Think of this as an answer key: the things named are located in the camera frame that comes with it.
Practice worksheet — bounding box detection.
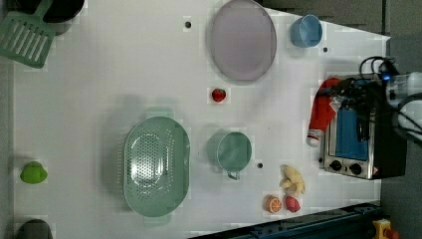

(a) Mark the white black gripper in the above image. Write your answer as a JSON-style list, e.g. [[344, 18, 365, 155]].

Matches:
[[327, 79, 386, 110]]

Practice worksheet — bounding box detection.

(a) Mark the red ketchup bottle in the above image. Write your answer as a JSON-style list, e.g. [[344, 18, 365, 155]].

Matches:
[[307, 78, 341, 147]]

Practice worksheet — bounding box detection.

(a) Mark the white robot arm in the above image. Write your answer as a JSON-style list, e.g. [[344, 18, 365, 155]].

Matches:
[[319, 72, 421, 144]]

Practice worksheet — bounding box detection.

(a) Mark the green oval strainer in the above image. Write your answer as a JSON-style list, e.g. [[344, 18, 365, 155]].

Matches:
[[122, 108, 190, 226]]

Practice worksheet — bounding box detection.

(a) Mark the silver toaster oven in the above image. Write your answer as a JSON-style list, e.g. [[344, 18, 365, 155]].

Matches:
[[318, 78, 407, 180]]

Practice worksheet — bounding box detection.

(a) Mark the blue cup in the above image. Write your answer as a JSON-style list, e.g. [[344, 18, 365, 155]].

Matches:
[[291, 14, 322, 48]]

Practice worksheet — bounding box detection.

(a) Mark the yellow toy banana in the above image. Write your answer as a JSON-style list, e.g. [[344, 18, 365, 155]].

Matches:
[[280, 164, 306, 196]]

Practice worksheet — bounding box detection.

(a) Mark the round grey plate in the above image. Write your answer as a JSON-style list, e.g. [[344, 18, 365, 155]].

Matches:
[[210, 0, 277, 81]]

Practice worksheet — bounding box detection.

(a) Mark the red toy fruit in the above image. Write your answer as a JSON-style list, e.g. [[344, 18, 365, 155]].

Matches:
[[285, 196, 301, 212]]

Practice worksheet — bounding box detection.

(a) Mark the red toy strawberry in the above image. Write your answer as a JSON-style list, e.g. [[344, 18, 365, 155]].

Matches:
[[211, 89, 227, 103]]

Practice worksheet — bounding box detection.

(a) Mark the green metal cup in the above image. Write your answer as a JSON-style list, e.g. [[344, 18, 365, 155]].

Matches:
[[206, 130, 252, 180]]

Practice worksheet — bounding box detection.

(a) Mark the orange slice toy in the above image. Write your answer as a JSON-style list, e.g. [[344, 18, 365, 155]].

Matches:
[[265, 195, 283, 213]]

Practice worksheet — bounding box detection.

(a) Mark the yellow red clamp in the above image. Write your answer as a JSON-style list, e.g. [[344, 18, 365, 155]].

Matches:
[[372, 219, 400, 239]]

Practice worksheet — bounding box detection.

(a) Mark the black cylinder holder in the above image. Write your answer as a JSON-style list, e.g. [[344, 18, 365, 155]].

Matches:
[[9, 0, 86, 36]]

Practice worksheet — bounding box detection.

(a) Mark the green slotted spatula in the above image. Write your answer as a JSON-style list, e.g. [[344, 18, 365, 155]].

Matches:
[[0, 0, 56, 69]]

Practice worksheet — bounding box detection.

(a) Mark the green toy pepper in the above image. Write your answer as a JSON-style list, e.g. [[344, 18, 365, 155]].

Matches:
[[20, 161, 48, 184]]

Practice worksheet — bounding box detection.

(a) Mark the black cylinder cup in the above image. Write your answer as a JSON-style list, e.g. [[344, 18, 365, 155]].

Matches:
[[15, 219, 54, 239]]

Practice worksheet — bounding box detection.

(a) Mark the black cable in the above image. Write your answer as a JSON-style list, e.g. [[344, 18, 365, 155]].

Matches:
[[358, 56, 399, 79]]

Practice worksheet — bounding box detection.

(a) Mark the blue metal frame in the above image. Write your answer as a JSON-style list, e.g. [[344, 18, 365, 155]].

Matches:
[[189, 203, 384, 239]]

